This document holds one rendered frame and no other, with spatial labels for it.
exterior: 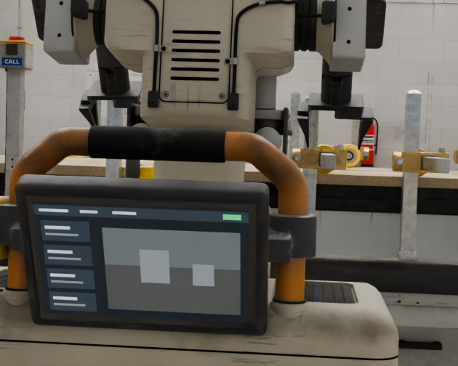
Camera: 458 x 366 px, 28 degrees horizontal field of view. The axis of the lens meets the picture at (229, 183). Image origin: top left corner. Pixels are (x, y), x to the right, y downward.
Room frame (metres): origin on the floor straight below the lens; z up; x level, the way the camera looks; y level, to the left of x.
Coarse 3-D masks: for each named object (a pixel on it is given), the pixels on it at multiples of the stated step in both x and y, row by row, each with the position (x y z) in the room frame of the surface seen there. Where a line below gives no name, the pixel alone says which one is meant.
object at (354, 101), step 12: (324, 84) 1.70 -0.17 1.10; (336, 84) 1.68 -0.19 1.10; (348, 84) 1.69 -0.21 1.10; (312, 96) 1.74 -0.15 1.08; (324, 96) 1.70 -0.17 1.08; (336, 96) 1.69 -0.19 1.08; (348, 96) 1.70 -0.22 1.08; (360, 96) 1.74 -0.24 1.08; (312, 108) 1.71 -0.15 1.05; (324, 108) 1.70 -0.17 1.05; (336, 108) 1.70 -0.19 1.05; (348, 108) 1.69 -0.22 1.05; (360, 108) 1.69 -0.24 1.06
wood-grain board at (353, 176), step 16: (0, 160) 2.70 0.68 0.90; (64, 160) 2.88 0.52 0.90; (80, 160) 2.92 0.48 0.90; (96, 160) 2.97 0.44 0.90; (144, 160) 3.13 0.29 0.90; (256, 176) 2.50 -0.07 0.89; (320, 176) 2.48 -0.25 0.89; (336, 176) 2.48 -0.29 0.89; (352, 176) 2.48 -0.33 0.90; (368, 176) 2.47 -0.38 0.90; (384, 176) 2.47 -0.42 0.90; (400, 176) 2.47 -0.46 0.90; (432, 176) 2.52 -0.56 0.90; (448, 176) 2.56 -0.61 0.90
